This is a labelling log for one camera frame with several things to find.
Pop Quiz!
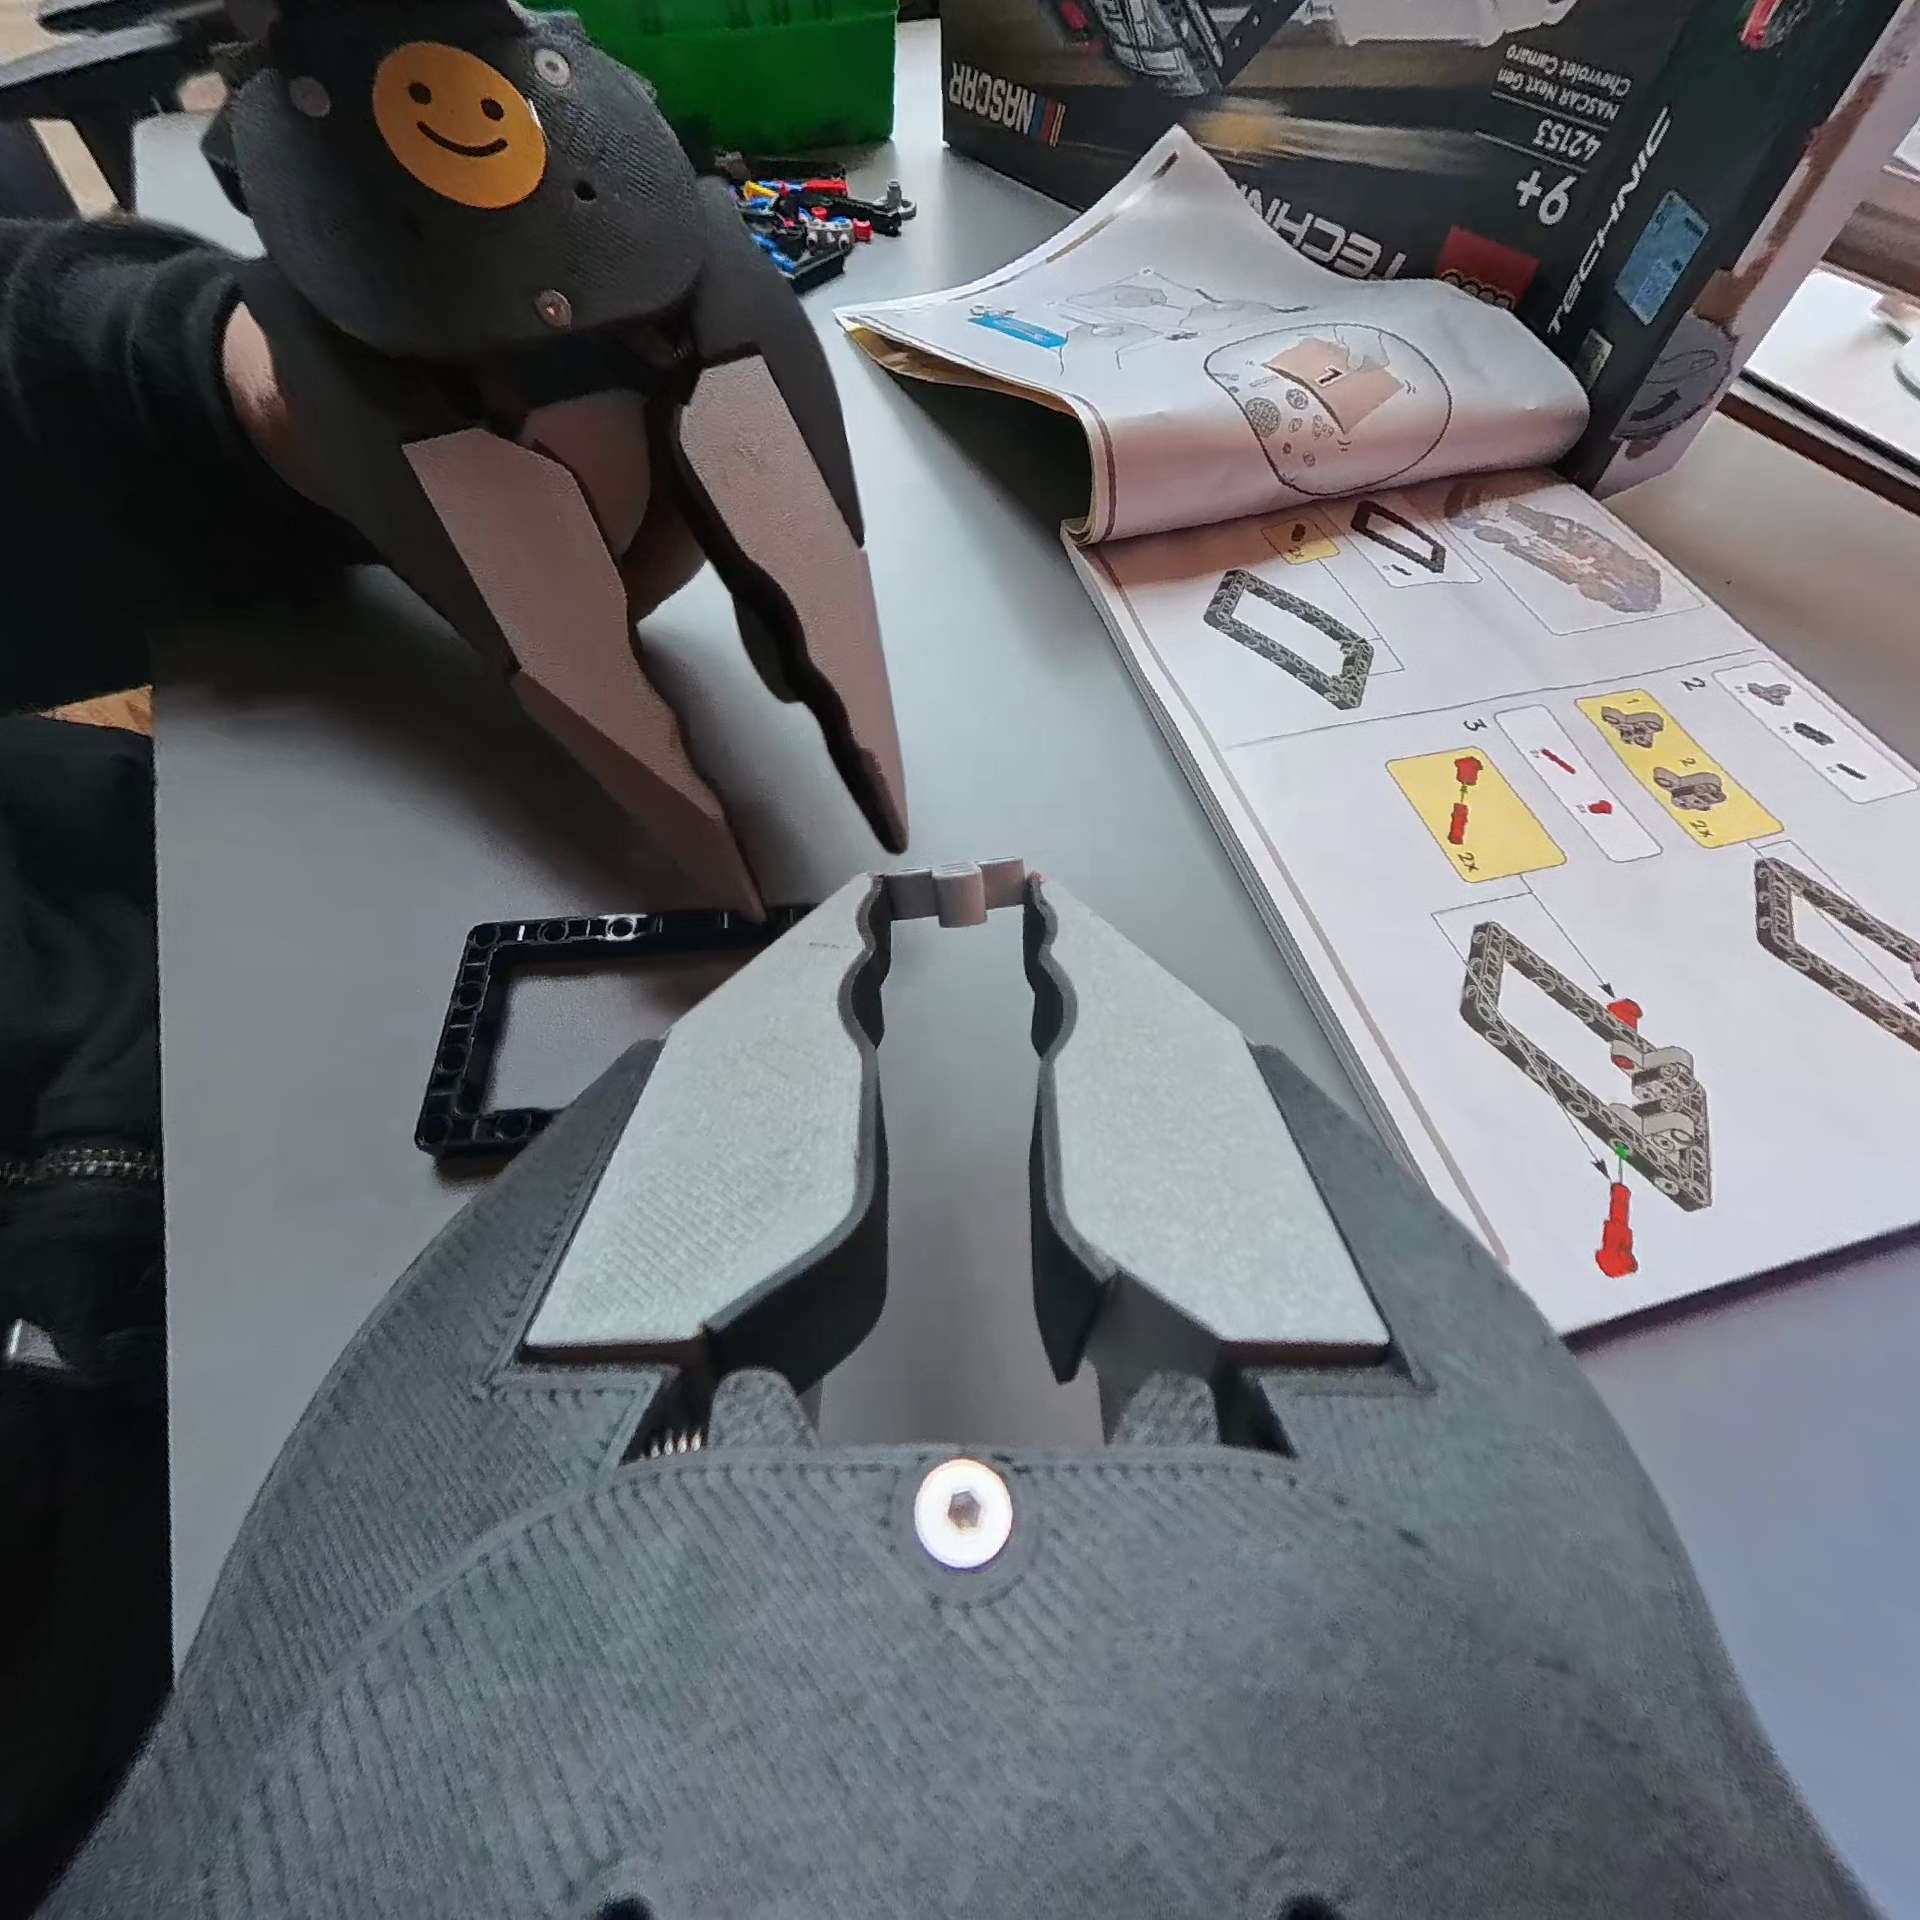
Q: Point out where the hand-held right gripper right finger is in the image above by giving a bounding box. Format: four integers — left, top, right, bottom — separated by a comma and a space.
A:
1025, 874, 1393, 1446

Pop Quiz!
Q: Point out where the lego instruction booklet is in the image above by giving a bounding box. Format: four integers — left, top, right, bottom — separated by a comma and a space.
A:
831, 128, 1920, 1339

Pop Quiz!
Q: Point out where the grey lego connector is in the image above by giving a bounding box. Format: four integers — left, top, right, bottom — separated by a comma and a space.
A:
885, 857, 1037, 923

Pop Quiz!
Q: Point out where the person's left hand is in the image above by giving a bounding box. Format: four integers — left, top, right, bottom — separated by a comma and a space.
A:
221, 299, 302, 471

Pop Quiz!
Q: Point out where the green plastic bin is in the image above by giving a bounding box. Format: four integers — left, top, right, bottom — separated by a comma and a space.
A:
563, 0, 902, 153

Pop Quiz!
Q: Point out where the pile of small lego pieces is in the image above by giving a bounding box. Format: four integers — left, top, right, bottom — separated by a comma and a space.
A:
718, 143, 922, 288

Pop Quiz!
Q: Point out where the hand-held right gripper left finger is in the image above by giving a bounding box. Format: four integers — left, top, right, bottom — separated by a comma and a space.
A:
521, 874, 894, 1404

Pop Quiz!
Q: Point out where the black rectangular lego frame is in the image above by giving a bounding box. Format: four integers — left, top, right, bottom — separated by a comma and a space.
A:
415, 904, 818, 1162

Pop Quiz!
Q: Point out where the lego set box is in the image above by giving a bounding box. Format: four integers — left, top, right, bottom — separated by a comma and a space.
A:
937, 0, 1920, 500

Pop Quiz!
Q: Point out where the dark chair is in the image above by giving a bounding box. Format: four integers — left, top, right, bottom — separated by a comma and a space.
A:
0, 0, 255, 214

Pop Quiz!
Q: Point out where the person's left forearm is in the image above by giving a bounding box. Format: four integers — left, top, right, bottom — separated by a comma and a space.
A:
0, 217, 395, 720

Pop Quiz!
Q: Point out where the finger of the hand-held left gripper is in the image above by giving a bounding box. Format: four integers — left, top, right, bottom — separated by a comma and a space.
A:
399, 430, 770, 923
667, 345, 914, 857

